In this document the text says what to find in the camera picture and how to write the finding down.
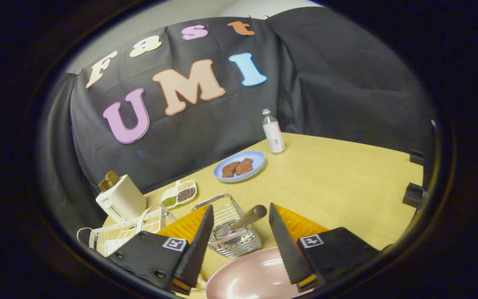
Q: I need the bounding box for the white toaster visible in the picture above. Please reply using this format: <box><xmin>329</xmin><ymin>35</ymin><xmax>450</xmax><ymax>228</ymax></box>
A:
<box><xmin>95</xmin><ymin>174</ymin><xmax>147</xmax><ymax>223</ymax></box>

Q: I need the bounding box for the wooden handled metal spoon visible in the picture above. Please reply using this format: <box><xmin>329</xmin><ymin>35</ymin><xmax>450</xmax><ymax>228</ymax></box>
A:
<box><xmin>213</xmin><ymin>205</ymin><xmax>268</xmax><ymax>240</ymax></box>

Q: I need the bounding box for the clear plastic bottle white label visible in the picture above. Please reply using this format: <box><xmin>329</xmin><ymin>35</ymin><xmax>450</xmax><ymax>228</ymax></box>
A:
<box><xmin>262</xmin><ymin>109</ymin><xmax>286</xmax><ymax>154</ymax></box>

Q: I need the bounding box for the blue plate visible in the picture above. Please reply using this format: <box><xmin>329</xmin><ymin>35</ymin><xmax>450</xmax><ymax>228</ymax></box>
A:
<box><xmin>213</xmin><ymin>150</ymin><xmax>266</xmax><ymax>183</ymax></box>

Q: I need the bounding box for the white divided seed dish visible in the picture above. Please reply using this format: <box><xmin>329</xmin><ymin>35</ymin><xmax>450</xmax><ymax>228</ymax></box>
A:
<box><xmin>160</xmin><ymin>180</ymin><xmax>198</xmax><ymax>209</ymax></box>

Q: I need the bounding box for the brown bread in toaster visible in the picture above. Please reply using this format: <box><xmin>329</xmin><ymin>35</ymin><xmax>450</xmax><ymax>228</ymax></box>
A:
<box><xmin>98</xmin><ymin>171</ymin><xmax>120</xmax><ymax>192</ymax></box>

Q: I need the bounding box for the pink plate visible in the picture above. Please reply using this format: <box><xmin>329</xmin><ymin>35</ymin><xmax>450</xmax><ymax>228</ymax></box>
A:
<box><xmin>205</xmin><ymin>247</ymin><xmax>318</xmax><ymax>299</ymax></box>

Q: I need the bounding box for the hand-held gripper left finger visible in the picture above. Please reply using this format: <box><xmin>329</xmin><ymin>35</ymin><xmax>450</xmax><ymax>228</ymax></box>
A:
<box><xmin>107</xmin><ymin>203</ymin><xmax>215</xmax><ymax>296</ymax></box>

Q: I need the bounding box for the brown toast slice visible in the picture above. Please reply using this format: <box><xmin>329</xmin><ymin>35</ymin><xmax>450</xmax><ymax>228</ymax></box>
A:
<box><xmin>235</xmin><ymin>158</ymin><xmax>254</xmax><ymax>176</ymax></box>
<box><xmin>222</xmin><ymin>161</ymin><xmax>241</xmax><ymax>178</ymax></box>

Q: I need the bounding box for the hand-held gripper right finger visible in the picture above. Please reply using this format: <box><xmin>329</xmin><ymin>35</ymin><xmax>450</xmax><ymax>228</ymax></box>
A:
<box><xmin>268</xmin><ymin>203</ymin><xmax>383</xmax><ymax>293</ymax></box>

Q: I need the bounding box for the metal wire basket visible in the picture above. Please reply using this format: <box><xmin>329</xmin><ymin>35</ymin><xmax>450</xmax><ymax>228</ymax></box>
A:
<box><xmin>191</xmin><ymin>194</ymin><xmax>263</xmax><ymax>259</ymax></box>

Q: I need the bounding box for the white wire dish rack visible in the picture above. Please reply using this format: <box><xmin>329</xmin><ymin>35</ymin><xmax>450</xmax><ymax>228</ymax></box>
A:
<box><xmin>76</xmin><ymin>204</ymin><xmax>177</xmax><ymax>258</ymax></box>

